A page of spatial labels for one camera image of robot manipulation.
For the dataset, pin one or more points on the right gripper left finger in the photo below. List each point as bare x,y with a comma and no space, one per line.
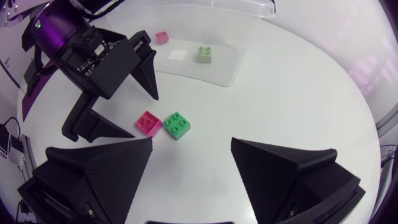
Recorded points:
102,180

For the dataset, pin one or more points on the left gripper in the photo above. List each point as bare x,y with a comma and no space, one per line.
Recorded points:
112,67

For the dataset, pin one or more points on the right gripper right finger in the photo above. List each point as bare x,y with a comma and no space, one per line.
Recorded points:
280,180

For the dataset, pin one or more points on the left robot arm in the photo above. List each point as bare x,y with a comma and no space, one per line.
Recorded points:
57,26

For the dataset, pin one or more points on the clear plastic container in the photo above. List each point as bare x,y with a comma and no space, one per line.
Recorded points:
217,70

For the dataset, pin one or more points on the pale pink toy brick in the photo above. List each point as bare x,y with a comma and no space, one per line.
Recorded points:
162,37

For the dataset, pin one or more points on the light green toy brick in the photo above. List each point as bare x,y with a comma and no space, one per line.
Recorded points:
204,54

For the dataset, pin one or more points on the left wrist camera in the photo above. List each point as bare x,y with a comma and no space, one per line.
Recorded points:
88,42

